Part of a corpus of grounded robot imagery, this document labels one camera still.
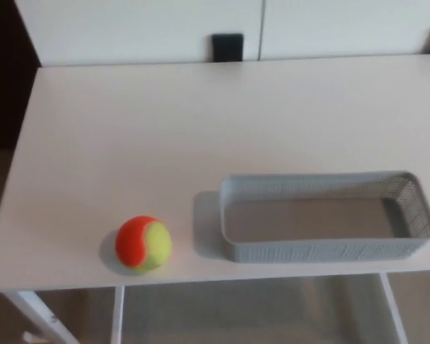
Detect orange and yellow tennis ball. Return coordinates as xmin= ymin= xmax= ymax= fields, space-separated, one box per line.
xmin=115 ymin=214 xmax=173 ymax=276

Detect white table leg frame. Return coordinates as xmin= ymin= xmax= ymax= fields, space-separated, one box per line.
xmin=4 ymin=290 xmax=80 ymax=344
xmin=110 ymin=285 xmax=125 ymax=344
xmin=378 ymin=272 xmax=409 ymax=344

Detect grey plastic mesh basket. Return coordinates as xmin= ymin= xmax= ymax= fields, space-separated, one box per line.
xmin=219 ymin=171 xmax=430 ymax=264

